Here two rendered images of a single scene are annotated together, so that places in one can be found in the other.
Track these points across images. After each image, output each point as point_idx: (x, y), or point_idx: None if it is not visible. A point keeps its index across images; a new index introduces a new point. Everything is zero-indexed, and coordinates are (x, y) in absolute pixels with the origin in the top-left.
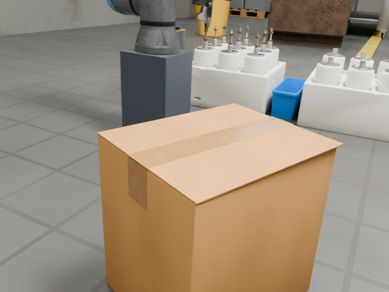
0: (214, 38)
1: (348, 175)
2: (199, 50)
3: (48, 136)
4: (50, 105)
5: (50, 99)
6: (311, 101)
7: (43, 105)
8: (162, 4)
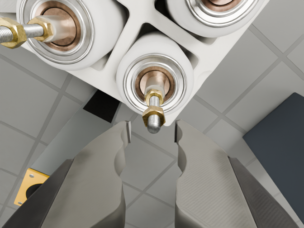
0: (51, 35)
1: None
2: (178, 107)
3: None
4: (169, 220)
5: (149, 223)
6: None
7: (171, 225)
8: None
